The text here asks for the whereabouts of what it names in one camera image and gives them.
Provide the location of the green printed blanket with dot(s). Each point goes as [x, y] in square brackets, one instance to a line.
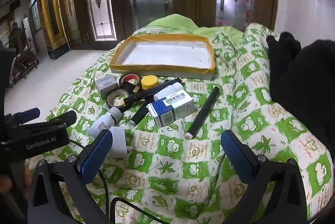
[183, 161]

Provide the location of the black tape roll grey core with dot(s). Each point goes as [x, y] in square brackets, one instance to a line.
[111, 101]

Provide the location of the short black pen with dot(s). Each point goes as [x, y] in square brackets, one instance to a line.
[138, 115]

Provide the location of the plain green sheet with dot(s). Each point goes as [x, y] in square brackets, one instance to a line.
[178, 22]

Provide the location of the small grey box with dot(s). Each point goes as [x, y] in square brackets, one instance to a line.
[104, 82]

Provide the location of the white charger plug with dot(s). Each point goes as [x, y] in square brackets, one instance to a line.
[120, 141]

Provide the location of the long black pen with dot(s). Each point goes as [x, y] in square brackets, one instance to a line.
[154, 90]

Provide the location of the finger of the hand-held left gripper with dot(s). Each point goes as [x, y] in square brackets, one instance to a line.
[27, 114]
[64, 118]

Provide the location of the black tube pen white end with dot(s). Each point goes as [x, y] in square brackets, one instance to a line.
[202, 112]

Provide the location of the black lipstick gold band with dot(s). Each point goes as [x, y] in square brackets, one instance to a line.
[128, 86]

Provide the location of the black cloth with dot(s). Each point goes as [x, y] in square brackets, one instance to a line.
[301, 77]

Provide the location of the golden door frame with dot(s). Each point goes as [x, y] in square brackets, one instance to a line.
[43, 4]

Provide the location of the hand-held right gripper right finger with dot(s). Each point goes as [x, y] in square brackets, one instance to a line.
[236, 154]

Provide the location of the yellow round lid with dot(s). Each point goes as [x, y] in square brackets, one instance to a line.
[149, 81]

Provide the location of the white bottle wide cap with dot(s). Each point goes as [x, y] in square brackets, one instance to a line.
[163, 95]

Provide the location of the blue white medicine box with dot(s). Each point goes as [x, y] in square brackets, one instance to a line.
[170, 111]

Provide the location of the small slim white bottle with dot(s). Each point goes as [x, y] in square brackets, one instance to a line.
[100, 125]

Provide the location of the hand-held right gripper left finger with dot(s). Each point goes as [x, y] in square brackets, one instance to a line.
[95, 152]

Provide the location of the black tape roll red core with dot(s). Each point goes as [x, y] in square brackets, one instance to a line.
[130, 79]

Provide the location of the white foam tray yellow tape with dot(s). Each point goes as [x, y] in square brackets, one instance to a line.
[162, 52]

